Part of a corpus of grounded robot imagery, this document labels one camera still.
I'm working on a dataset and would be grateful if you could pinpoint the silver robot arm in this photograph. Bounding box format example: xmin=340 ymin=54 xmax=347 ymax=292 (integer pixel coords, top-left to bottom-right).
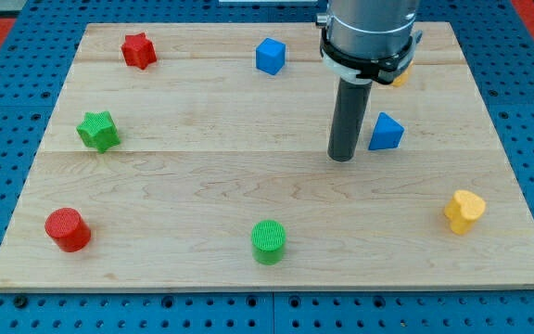
xmin=316 ymin=0 xmax=419 ymax=59

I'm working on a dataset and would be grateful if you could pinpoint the yellow block behind arm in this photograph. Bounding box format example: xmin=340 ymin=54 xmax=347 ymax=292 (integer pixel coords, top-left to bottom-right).
xmin=391 ymin=62 xmax=413 ymax=87

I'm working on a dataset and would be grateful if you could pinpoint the blue triangle block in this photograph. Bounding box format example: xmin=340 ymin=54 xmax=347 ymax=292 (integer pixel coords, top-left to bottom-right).
xmin=368 ymin=112 xmax=404 ymax=150

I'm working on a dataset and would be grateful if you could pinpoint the green cylinder block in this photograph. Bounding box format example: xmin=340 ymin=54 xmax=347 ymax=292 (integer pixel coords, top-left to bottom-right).
xmin=250 ymin=220 xmax=286 ymax=265

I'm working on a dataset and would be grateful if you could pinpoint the wooden board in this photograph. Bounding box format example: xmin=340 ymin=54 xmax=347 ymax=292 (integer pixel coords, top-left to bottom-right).
xmin=0 ymin=22 xmax=534 ymax=293

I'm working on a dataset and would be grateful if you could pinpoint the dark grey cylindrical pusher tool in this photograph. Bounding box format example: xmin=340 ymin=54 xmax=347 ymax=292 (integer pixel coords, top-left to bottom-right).
xmin=327 ymin=79 xmax=372 ymax=161

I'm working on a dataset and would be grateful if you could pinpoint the blue cube block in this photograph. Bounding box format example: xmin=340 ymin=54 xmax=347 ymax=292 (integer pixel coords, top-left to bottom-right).
xmin=255 ymin=38 xmax=286 ymax=75

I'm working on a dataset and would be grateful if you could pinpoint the green star block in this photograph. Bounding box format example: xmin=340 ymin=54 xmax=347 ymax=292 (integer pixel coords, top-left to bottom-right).
xmin=76 ymin=110 xmax=121 ymax=153

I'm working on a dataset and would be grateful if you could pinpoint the red star block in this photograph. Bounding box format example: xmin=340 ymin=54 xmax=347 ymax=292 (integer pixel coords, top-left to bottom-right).
xmin=121 ymin=32 xmax=157 ymax=70

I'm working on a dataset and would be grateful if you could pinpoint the yellow heart block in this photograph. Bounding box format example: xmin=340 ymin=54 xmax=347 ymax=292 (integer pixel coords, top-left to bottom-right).
xmin=443 ymin=189 xmax=487 ymax=236

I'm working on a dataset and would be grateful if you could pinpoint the red cylinder block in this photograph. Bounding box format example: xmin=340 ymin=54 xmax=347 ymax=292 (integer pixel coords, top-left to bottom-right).
xmin=44 ymin=208 xmax=91 ymax=252

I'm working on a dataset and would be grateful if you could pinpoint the black clamp ring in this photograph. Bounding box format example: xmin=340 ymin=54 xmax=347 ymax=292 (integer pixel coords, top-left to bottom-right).
xmin=319 ymin=28 xmax=424 ymax=86

